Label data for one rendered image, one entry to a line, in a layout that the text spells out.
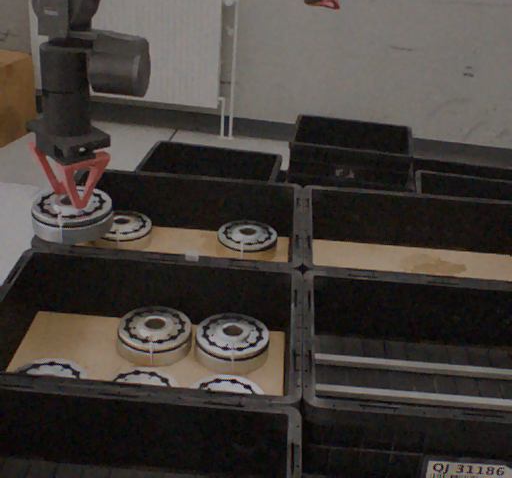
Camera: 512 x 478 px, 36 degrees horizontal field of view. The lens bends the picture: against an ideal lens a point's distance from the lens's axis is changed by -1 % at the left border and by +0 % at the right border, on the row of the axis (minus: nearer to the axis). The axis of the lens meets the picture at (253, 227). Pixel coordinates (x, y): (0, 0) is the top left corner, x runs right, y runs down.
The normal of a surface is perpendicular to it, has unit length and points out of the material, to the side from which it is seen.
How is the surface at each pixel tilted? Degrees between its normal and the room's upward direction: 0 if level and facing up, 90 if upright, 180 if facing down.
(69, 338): 0
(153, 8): 90
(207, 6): 90
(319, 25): 90
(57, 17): 82
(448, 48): 90
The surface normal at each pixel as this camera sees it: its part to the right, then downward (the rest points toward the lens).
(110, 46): -0.15, 0.31
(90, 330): 0.06, -0.89
